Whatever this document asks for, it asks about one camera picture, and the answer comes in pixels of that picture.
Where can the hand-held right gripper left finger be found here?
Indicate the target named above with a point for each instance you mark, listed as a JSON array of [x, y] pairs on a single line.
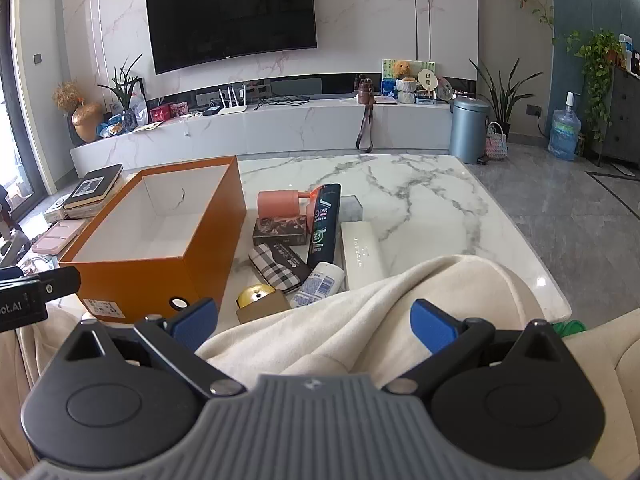
[[192, 321]]

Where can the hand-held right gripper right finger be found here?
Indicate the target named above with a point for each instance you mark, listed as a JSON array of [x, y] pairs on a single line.
[[432, 327]]

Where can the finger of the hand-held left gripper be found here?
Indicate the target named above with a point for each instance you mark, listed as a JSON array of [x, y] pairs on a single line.
[[60, 282]]

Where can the orange cardboard box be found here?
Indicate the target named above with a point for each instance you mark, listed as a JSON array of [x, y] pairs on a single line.
[[150, 280]]

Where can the dark patterned box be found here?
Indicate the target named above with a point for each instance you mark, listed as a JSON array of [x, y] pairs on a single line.
[[280, 230]]

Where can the pink case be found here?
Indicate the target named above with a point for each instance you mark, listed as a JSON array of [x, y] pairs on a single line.
[[57, 236]]

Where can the gold desk bell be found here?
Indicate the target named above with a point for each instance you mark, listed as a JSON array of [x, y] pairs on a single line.
[[255, 294]]

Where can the white book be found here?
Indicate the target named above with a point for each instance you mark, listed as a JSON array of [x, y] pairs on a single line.
[[65, 212]]

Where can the small brown cardboard box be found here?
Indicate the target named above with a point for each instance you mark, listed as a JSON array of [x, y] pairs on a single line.
[[270, 309]]

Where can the cream blanket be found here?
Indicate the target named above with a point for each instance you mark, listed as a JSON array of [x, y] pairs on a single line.
[[350, 325]]

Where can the plaid patterned box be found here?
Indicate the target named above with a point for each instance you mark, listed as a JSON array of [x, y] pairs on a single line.
[[275, 267]]

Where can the long white box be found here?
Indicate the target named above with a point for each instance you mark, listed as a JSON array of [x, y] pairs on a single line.
[[361, 255]]

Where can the black book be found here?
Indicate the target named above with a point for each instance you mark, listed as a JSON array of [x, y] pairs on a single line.
[[92, 185]]

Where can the small white bottle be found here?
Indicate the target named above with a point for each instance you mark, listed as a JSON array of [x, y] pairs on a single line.
[[317, 285]]

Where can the grey clear box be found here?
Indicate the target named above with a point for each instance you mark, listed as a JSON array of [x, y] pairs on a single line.
[[351, 207]]

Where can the pink pump bottle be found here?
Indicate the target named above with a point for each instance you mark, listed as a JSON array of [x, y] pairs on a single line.
[[277, 202]]

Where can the black shampoo bottle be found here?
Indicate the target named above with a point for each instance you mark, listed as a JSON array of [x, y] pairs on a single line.
[[322, 230]]

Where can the golden vase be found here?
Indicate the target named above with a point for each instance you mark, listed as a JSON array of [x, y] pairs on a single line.
[[87, 122]]

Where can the blue snack bag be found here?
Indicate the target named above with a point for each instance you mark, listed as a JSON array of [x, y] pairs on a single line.
[[115, 127]]

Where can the cream sofa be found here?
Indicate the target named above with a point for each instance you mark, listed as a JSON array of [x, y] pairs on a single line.
[[605, 360]]

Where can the dried flowers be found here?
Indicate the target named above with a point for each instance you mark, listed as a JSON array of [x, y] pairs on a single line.
[[67, 95]]

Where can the woven bag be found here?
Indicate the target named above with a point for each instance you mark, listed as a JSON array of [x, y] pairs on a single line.
[[496, 146]]

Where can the red box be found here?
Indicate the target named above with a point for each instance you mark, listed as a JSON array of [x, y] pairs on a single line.
[[160, 113], [179, 110]]

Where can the grey trash can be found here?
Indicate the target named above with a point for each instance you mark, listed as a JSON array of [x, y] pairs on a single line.
[[469, 130]]

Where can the green potted plant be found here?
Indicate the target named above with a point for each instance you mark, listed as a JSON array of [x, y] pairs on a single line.
[[122, 87]]

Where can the white marble television console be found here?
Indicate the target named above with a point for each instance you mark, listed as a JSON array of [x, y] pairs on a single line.
[[280, 125]]

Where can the white router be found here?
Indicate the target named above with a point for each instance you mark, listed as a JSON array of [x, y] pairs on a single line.
[[234, 106]]

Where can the tall leafy floor plant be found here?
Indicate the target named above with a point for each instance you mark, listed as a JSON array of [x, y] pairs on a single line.
[[500, 105]]

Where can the blue water jug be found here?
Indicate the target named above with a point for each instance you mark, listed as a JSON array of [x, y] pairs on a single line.
[[564, 132]]

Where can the round hand fan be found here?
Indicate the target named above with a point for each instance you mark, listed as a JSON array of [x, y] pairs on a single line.
[[427, 80]]

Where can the dog picture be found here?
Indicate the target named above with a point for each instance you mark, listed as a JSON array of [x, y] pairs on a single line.
[[400, 67]]

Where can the grey cabinet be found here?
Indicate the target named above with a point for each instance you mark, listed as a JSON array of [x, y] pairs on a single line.
[[622, 120]]

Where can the black television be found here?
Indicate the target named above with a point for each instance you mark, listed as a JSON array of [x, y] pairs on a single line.
[[230, 15]]

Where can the hanging ivy plant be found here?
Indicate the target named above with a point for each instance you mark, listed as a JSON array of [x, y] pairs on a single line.
[[597, 60]]

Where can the black picture frame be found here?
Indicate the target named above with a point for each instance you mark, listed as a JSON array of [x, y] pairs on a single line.
[[140, 97]]

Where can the wall outlet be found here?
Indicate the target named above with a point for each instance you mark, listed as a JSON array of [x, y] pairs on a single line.
[[535, 110]]

